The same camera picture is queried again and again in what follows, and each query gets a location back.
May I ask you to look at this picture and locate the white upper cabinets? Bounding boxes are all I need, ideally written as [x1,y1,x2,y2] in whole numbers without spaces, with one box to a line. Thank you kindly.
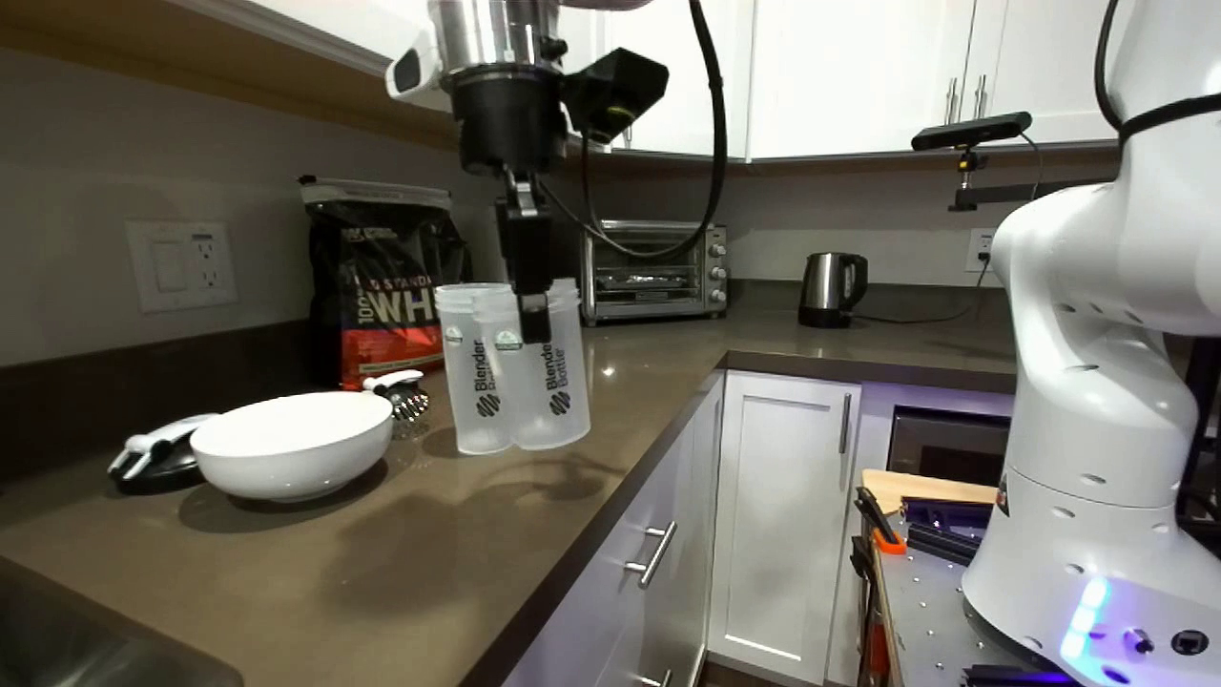
[560,0,1105,160]

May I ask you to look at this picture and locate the steel sink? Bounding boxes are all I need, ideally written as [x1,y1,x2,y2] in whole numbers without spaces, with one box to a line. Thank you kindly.
[0,559,245,687]

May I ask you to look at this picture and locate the steel electric kettle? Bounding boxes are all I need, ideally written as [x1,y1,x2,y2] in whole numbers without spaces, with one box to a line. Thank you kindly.
[797,250,869,328]

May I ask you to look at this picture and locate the black camera on stand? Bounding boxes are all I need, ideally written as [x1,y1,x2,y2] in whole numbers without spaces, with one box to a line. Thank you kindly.
[913,111,1054,212]

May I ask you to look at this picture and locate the steel drawer handle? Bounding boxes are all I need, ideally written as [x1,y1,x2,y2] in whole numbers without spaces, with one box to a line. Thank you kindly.
[627,517,677,586]
[629,670,670,687]

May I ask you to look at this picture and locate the white drawer cabinet front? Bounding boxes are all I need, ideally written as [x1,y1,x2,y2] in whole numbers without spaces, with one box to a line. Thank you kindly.
[502,381,721,687]

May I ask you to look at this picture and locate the white corner cabinet door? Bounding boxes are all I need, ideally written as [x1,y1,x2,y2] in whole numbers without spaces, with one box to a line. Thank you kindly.
[710,370,861,683]

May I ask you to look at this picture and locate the black white bottle lid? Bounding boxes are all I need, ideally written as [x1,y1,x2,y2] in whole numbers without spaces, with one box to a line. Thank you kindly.
[363,367,428,424]

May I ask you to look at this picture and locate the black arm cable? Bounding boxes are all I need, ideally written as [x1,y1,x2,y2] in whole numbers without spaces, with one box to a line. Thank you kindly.
[530,0,733,268]

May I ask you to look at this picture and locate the near steel drawer handle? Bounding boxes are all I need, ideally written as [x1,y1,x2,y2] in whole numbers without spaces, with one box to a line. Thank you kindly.
[627,517,677,586]

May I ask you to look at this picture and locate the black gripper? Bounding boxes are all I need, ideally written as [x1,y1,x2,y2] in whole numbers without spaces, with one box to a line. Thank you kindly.
[450,66,565,343]

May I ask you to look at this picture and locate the black white lid left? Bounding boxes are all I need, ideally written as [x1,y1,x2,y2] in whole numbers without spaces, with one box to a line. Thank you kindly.
[105,410,204,497]

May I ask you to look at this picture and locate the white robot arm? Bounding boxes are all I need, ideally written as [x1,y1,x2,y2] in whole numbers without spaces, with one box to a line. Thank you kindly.
[961,0,1221,687]

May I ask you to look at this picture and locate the translucent shaker cup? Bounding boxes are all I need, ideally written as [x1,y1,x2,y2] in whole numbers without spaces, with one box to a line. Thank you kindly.
[516,277,592,451]
[433,282,517,452]

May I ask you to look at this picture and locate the black red protein powder bag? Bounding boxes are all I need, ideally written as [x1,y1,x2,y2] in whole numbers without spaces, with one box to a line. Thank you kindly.
[297,175,469,389]

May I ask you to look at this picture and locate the middle steel drawer handle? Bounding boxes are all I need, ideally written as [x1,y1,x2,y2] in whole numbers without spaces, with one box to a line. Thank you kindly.
[629,670,670,687]

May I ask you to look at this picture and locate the steel toaster oven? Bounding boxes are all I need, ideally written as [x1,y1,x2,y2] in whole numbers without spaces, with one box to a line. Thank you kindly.
[578,216,728,320]

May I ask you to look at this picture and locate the wooden board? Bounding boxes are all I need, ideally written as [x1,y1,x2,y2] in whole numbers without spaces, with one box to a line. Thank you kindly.
[858,469,997,515]

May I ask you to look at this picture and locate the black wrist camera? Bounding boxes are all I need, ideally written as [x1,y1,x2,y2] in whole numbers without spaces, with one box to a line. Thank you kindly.
[565,49,667,142]

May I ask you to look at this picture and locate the white ceramic bowl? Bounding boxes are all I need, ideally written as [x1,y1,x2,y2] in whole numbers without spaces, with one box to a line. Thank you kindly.
[190,389,391,503]

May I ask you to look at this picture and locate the white wall outlet plate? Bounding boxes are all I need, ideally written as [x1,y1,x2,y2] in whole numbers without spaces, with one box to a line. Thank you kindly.
[125,221,237,310]

